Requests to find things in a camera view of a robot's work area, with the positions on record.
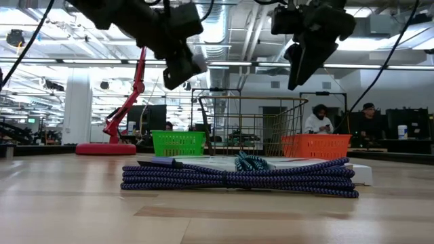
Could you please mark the black ceiling-mounted device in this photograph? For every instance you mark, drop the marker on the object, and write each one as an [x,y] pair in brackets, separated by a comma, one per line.
[15,38]

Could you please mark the green exit sign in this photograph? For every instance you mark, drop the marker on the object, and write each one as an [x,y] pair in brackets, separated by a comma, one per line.
[32,120]

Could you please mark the black monitor row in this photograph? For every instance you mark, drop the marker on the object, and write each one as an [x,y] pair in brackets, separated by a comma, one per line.
[407,123]

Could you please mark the white canister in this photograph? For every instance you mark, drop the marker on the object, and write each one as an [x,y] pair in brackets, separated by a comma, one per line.
[402,132]

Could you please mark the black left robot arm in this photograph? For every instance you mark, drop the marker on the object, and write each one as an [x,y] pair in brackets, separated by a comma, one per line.
[115,13]

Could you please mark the black metal rig frame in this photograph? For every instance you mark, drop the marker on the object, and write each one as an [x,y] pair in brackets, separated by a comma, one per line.
[217,89]
[322,93]

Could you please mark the black aluminium table frame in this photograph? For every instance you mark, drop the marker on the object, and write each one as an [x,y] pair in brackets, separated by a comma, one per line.
[44,150]

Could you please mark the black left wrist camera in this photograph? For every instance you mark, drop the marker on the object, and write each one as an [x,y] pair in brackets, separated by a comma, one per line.
[186,20]

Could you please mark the black round ceiling speaker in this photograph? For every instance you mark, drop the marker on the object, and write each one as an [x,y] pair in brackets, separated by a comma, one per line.
[104,85]

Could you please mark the orange plastic basket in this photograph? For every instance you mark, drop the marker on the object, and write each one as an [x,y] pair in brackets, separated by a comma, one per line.
[315,146]

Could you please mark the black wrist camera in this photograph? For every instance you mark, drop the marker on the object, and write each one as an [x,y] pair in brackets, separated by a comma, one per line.
[186,20]
[286,19]

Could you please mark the green plastic basket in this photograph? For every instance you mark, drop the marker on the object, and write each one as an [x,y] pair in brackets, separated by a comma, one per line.
[178,144]

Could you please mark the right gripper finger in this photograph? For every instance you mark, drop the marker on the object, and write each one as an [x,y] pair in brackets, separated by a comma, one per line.
[291,64]
[313,57]

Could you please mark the white square pillar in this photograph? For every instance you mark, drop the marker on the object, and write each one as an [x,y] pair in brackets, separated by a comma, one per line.
[77,112]

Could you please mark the red desk lamp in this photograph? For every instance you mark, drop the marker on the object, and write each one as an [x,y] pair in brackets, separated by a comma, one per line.
[105,149]

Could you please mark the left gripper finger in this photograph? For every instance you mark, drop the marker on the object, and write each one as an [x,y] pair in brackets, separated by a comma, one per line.
[181,72]

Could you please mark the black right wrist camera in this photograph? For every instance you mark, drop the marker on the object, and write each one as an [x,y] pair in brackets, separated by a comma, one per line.
[286,19]

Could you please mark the white box with adapter picture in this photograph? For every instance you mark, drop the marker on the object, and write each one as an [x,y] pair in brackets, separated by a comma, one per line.
[363,174]

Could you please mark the person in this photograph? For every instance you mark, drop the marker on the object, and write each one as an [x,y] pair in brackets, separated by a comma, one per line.
[169,126]
[317,125]
[371,123]

